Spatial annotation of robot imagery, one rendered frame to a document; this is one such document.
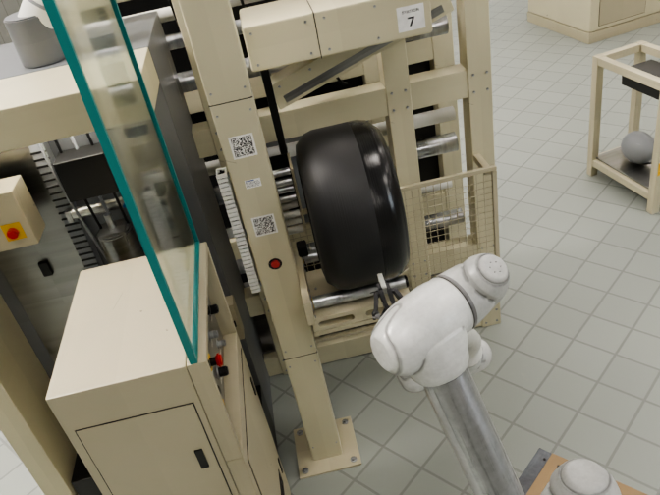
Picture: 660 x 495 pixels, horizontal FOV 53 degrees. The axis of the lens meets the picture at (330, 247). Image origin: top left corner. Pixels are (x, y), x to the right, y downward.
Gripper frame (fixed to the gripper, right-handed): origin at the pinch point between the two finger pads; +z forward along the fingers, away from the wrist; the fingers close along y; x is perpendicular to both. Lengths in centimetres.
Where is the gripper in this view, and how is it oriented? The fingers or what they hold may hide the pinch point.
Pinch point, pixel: (382, 283)
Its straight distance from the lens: 215.2
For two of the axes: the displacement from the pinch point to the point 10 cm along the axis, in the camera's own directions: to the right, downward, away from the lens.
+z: -1.8, -6.4, 7.5
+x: 1.5, 7.3, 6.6
